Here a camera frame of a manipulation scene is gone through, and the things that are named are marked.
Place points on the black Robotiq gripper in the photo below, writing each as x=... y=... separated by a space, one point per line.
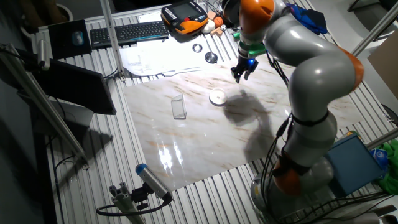
x=247 y=65

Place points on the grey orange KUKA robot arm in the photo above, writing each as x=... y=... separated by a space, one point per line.
x=311 y=71

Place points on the round metal lid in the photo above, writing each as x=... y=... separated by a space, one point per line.
x=211 y=57

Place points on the small wooden block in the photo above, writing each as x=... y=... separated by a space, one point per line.
x=211 y=15
x=217 y=32

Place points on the tiny soccer ball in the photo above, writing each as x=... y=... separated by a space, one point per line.
x=223 y=27

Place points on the small orange ball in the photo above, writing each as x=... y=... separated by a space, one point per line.
x=218 y=21

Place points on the white egg shaped ball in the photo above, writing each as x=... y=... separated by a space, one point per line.
x=207 y=27

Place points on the clear plastic box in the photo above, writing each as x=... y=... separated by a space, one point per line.
x=178 y=107

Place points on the marble pattern board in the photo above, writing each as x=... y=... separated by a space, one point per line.
x=202 y=140

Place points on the orange black teach pendant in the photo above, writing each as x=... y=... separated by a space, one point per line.
x=185 y=15

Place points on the blue cloth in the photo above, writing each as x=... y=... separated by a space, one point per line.
x=306 y=18

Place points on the printed paper sheets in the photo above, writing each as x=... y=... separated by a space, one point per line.
x=155 y=57

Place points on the black keyboard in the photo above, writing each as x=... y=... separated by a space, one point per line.
x=130 y=33

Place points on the long aluminium profile beam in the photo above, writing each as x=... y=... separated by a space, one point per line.
x=43 y=105
x=376 y=29

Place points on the brown cardboard sheet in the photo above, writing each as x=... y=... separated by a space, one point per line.
x=385 y=65

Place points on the blue box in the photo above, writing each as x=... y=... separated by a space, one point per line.
x=354 y=165

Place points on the blue white packet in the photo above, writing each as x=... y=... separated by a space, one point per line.
x=379 y=157

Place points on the black monitor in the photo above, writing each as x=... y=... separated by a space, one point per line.
x=77 y=87

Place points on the grey computer mouse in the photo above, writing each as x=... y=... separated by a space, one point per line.
x=78 y=38

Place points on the grey monitor stand base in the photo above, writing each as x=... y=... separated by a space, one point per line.
x=74 y=116

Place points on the short aluminium profile stand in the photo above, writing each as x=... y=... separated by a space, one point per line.
x=124 y=202

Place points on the green cloth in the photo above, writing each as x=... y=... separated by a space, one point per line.
x=390 y=174

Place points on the black mouse pad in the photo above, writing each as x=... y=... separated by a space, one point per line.
x=62 y=40

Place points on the silver cylinder on beam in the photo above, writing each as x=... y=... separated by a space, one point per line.
x=43 y=54

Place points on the green gripper flange mount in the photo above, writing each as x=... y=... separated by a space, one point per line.
x=256 y=49

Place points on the aluminium profile post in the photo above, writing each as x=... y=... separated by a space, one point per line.
x=112 y=37

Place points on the silver camera with blue cap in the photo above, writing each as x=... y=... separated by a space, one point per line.
x=152 y=180

